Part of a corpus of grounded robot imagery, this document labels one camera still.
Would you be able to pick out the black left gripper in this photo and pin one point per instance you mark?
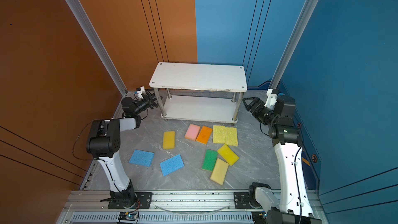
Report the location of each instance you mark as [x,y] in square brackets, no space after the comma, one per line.
[149,102]

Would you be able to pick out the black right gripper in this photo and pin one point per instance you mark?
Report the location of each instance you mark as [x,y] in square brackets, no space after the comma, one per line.
[255,111]

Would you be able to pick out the green sponge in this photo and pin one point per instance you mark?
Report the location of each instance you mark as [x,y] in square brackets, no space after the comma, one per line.
[210,159]

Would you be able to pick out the blue sponge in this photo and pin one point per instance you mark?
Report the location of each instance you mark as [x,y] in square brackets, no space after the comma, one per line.
[142,158]
[171,165]

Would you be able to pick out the pale yellow sponge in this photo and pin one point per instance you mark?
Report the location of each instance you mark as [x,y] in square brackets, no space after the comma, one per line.
[219,172]

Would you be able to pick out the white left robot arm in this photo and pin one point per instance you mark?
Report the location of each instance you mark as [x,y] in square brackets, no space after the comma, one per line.
[104,143]

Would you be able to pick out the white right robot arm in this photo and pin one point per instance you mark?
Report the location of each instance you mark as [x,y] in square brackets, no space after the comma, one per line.
[293,207]

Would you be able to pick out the white two-tier shelf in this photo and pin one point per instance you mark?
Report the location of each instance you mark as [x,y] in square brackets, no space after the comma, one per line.
[199,92]

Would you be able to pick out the lime porous sponge right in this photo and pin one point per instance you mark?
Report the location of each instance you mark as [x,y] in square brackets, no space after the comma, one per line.
[231,138]

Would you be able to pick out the lime porous sponge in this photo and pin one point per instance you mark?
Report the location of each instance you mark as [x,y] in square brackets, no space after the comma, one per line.
[231,138]
[218,134]

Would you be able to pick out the yellow sponge near left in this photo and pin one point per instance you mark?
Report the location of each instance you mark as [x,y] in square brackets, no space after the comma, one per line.
[168,140]

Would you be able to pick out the lime porous sponge left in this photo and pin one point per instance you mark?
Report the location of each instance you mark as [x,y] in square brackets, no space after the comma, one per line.
[218,134]

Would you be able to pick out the pink sponge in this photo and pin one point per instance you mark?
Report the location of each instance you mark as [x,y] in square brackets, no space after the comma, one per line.
[192,132]

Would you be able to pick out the bright yellow sponge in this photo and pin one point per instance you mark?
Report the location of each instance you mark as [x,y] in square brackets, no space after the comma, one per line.
[228,155]

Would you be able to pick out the orange sponge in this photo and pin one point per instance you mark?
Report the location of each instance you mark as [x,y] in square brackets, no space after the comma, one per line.
[204,135]

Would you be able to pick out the green circuit board left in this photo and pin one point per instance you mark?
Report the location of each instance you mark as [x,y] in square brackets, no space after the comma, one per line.
[127,218]

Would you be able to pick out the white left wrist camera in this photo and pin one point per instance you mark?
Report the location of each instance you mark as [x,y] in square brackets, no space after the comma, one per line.
[140,92]

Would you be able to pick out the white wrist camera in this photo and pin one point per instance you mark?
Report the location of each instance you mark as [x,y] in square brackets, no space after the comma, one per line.
[140,92]
[272,95]

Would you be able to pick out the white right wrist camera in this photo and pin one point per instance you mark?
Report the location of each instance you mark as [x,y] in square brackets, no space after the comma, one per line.
[272,95]

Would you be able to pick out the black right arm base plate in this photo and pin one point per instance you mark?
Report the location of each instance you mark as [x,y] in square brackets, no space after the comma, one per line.
[241,200]

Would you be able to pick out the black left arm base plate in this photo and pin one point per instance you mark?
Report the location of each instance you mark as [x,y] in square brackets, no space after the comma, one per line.
[142,201]

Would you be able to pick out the aluminium corner post left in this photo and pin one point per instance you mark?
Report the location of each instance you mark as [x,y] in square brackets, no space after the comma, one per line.
[85,23]

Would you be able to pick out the aluminium corner post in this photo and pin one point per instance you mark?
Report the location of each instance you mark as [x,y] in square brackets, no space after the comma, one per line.
[299,28]
[85,23]

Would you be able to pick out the aluminium front rail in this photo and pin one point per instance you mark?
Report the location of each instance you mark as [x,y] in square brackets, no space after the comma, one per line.
[167,207]

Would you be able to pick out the aluminium corner post right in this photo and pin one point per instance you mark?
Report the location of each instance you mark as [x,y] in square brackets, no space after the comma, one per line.
[299,28]

